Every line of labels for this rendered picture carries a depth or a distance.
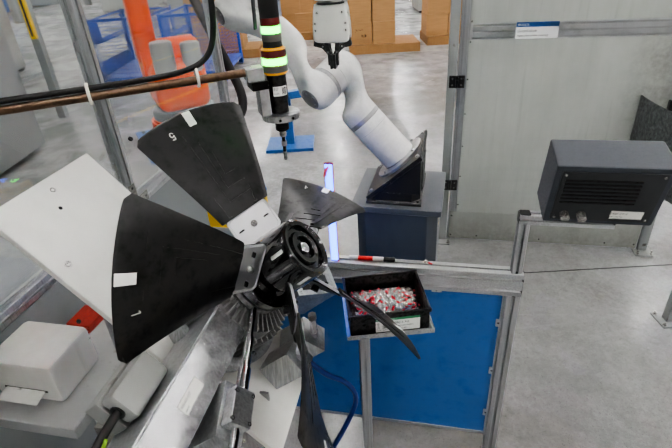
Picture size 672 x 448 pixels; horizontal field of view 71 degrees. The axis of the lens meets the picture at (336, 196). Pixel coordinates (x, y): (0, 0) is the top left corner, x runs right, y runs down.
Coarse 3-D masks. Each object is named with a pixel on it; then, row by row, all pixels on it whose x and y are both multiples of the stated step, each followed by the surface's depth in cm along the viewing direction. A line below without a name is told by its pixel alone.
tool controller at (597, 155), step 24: (552, 144) 117; (576, 144) 115; (600, 144) 114; (624, 144) 114; (648, 144) 113; (552, 168) 115; (576, 168) 110; (600, 168) 109; (624, 168) 108; (648, 168) 107; (552, 192) 116; (576, 192) 114; (600, 192) 113; (624, 192) 112; (648, 192) 111; (552, 216) 121; (576, 216) 119; (600, 216) 118; (624, 216) 117; (648, 216) 116
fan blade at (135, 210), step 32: (128, 224) 63; (160, 224) 67; (192, 224) 71; (128, 256) 63; (160, 256) 66; (192, 256) 71; (224, 256) 76; (128, 288) 63; (160, 288) 67; (192, 288) 72; (224, 288) 78; (160, 320) 68; (128, 352) 63
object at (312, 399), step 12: (300, 324) 78; (300, 336) 76; (300, 348) 84; (312, 372) 77; (312, 384) 74; (312, 396) 72; (300, 408) 66; (312, 408) 70; (300, 420) 64; (312, 420) 68; (300, 432) 63; (312, 432) 67; (324, 432) 74; (312, 444) 66
